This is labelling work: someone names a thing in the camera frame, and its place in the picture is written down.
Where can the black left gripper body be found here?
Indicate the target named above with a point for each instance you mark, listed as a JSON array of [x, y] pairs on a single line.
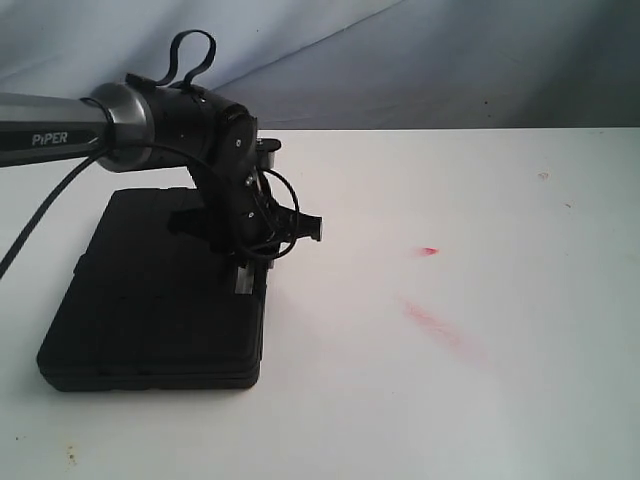
[[258, 218]]

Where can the black plastic tool case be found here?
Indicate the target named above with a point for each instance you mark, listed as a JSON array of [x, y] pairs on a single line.
[[149, 308]]

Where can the grey left Piper robot arm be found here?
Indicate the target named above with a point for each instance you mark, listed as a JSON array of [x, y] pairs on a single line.
[[139, 125]]

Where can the grey backdrop cloth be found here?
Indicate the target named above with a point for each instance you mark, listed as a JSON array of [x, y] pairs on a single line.
[[350, 64]]

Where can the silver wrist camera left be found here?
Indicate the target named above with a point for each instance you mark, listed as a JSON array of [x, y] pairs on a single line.
[[266, 149]]

